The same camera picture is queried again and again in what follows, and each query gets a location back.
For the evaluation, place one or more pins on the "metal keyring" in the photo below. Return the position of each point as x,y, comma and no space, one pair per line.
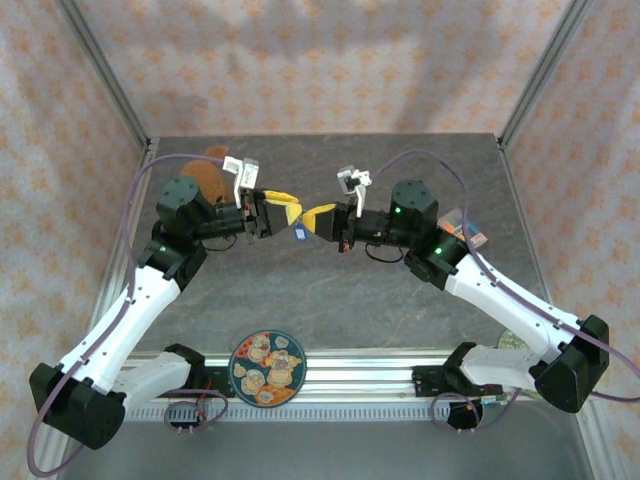
300,220

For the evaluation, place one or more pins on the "blue key tag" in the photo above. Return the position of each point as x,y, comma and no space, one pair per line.
299,232

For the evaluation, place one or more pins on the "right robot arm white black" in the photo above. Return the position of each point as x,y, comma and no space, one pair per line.
505,300

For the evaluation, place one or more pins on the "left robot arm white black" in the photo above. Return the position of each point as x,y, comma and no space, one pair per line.
135,310

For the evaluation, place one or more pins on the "colour marker pack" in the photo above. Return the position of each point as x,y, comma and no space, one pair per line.
455,220

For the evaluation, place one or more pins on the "brown plush toy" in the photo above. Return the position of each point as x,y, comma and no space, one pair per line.
210,175

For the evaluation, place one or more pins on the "round cartoon plate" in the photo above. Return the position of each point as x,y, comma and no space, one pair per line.
267,367

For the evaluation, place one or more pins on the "green floral plate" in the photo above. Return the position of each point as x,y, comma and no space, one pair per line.
510,341

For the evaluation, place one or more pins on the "grey metal panel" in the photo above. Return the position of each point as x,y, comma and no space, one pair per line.
325,455

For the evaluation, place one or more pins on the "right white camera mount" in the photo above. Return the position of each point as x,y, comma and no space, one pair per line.
359,202

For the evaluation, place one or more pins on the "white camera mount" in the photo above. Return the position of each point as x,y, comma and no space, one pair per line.
359,202
236,192

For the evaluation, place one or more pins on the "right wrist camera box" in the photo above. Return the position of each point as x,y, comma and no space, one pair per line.
346,180

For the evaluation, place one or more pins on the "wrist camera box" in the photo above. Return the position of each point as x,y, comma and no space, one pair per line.
346,180
247,172

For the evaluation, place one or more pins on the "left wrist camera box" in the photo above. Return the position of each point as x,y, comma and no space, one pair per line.
247,172

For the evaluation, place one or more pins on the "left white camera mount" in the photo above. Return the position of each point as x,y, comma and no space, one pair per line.
236,192

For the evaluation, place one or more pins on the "aluminium side rail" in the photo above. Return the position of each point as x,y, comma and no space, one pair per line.
142,180
515,180

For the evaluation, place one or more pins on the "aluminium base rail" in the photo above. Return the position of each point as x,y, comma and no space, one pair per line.
350,375

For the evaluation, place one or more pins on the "aluminium frame post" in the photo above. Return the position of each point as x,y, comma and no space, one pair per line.
104,70
544,70

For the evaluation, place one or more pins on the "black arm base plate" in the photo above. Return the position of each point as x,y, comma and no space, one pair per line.
430,382
217,382

